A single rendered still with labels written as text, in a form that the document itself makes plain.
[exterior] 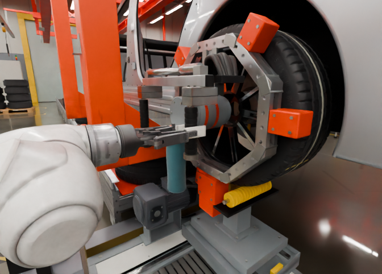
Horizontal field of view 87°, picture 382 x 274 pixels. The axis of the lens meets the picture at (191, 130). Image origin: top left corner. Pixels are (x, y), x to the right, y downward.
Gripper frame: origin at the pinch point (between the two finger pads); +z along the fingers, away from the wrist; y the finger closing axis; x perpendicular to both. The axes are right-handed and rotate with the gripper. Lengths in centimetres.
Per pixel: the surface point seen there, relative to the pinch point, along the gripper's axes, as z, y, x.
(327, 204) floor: 143, -12, -83
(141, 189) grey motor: 3, -51, -42
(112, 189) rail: -7, -73, -49
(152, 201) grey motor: 4, -39, -44
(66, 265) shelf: -33, -14, -38
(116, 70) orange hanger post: -3, -60, 19
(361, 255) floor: 104, 21, -83
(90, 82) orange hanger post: -15, -60, 14
